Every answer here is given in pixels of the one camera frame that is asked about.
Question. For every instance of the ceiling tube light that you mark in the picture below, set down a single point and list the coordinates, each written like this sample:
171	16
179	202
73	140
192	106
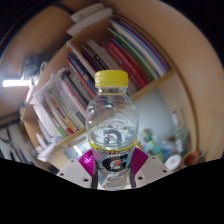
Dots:
15	83

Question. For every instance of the white-lidded labelled jar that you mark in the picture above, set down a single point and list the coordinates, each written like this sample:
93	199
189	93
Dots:
173	162

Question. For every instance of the brown ceramic mug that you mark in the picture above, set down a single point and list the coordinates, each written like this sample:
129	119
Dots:
191	158

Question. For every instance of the hanging dark clothes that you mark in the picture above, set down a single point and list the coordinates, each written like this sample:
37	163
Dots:
11	146

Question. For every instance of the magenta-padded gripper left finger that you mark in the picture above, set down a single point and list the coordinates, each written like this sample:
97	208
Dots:
85	163

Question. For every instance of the clear yellow-capped drink bottle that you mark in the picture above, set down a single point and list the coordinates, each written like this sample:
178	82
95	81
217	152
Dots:
111	123

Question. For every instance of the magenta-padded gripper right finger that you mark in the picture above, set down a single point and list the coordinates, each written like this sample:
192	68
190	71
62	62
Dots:
141	163

